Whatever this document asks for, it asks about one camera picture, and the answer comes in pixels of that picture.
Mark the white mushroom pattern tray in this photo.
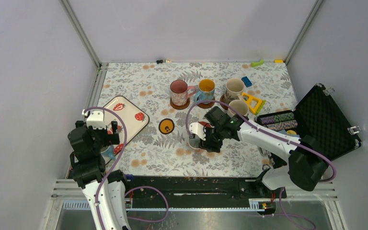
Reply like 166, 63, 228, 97
103, 96, 149, 166

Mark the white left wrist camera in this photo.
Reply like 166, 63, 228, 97
86, 110, 106, 130

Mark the pink mug white inside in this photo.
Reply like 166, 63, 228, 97
188, 134, 200, 150

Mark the black poker chip case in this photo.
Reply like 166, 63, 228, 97
255, 83, 362, 161

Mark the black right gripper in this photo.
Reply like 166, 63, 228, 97
199, 125, 225, 154

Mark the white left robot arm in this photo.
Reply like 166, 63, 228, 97
67, 120, 130, 230

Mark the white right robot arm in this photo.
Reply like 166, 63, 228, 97
187, 106, 329, 197

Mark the blue mug yellow inside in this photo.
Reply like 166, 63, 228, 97
194, 79, 215, 103

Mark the brown wooden coaster top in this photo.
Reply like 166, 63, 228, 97
170, 98, 190, 110

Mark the yellow toy shape sorter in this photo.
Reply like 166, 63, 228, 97
241, 92, 266, 115

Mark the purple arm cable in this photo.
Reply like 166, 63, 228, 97
185, 100, 338, 230
82, 107, 169, 230

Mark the brown wooden coaster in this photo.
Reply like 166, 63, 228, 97
220, 95, 228, 110
170, 98, 190, 110
197, 101, 215, 109

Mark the pink mug dark rim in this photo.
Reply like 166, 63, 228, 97
170, 80, 196, 106

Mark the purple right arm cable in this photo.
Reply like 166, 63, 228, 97
185, 100, 338, 230

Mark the cream mug with handle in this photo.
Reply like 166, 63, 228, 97
223, 78, 245, 104

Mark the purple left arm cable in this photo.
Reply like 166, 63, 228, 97
82, 107, 169, 230

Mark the yellow black-rimmed coaster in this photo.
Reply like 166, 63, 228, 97
158, 118, 175, 135

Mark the red round coaster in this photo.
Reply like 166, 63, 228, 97
198, 121, 211, 127

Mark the green plastic block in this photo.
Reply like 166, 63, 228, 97
250, 59, 265, 68

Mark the blue toy brick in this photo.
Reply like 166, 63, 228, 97
241, 76, 253, 88

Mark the floral tablecloth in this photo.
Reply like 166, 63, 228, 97
98, 62, 298, 177

